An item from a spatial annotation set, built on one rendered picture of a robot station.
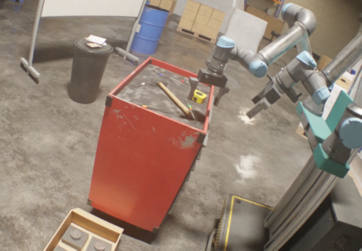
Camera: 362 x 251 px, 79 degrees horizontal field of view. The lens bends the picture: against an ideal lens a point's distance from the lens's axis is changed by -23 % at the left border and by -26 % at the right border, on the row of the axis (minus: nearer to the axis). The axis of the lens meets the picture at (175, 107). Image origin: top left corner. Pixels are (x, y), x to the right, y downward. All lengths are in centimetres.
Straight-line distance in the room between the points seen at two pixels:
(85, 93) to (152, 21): 244
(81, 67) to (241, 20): 639
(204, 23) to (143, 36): 360
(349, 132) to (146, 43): 451
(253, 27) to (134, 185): 753
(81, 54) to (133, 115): 164
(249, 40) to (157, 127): 753
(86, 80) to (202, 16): 592
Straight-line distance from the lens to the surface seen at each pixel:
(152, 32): 507
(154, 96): 148
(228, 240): 169
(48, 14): 335
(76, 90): 299
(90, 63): 281
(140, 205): 158
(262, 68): 118
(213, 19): 837
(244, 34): 860
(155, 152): 133
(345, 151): 116
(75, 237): 156
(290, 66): 101
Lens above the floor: 151
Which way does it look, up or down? 25 degrees down
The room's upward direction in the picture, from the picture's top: 21 degrees clockwise
